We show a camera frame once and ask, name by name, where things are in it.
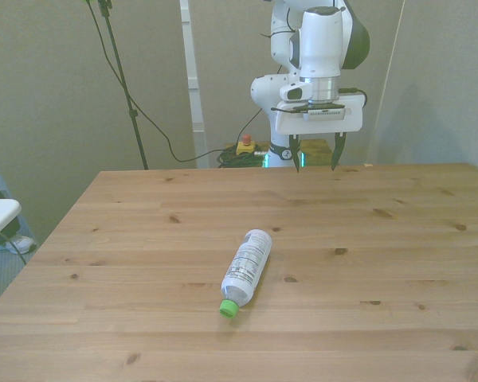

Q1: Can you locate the black emergency stop cable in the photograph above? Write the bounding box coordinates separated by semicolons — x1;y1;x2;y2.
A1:
237;107;264;139

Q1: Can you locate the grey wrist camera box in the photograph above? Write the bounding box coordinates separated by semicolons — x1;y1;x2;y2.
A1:
301;107;348;121

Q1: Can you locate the green coiled cable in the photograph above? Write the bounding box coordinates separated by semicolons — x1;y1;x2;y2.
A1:
217;146;266;169

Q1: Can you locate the white vertical wall trim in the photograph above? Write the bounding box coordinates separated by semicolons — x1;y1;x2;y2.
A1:
178;0;209;169

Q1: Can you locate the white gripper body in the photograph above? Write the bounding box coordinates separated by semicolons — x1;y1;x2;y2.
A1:
273;92;364;135

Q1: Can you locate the clear water bottle green cap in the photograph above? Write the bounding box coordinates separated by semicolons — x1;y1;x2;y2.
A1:
217;228;273;320

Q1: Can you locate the white side table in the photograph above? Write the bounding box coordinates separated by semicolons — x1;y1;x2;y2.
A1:
0;198;23;246

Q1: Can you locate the yellow emergency stop button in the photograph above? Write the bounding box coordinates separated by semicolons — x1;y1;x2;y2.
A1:
236;134;257;156

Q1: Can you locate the black tripod camera stand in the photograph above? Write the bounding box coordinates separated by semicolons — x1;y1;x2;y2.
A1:
97;0;150;170

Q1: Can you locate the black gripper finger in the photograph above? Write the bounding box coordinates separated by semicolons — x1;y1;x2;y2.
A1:
289;134;302;173
331;132;346;172

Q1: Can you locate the white sneaker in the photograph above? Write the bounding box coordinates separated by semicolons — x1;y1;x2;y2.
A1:
0;235;37;255

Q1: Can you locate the black stand cable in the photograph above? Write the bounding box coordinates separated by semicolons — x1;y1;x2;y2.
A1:
83;0;225;163

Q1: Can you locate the thin black cable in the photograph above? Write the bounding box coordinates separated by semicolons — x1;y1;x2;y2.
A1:
0;223;28;303

